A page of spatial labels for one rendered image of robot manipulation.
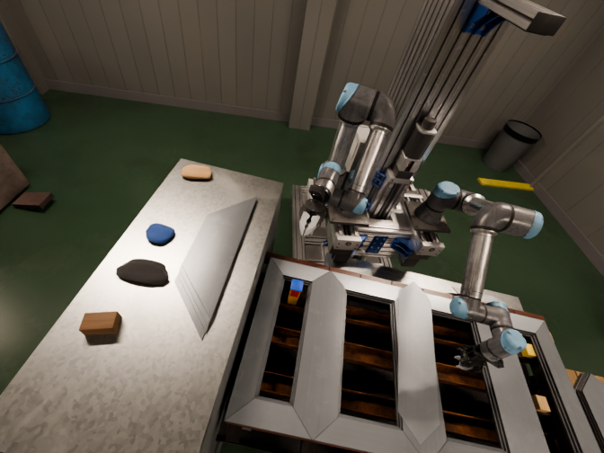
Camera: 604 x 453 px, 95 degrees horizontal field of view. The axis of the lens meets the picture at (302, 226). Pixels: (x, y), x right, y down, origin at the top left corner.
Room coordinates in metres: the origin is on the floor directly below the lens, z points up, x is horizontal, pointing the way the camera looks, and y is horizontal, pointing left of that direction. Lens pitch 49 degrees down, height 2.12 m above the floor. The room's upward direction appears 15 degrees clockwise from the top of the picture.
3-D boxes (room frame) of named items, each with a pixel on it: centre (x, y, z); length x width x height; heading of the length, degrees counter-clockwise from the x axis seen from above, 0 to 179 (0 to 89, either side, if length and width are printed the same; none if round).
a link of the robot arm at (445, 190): (1.27, -0.71, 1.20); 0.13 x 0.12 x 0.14; 90
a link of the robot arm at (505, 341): (0.50, -0.83, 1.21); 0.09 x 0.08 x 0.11; 0
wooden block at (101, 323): (0.25, 0.58, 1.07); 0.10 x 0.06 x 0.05; 109
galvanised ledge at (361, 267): (1.01, -0.85, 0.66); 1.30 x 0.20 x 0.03; 92
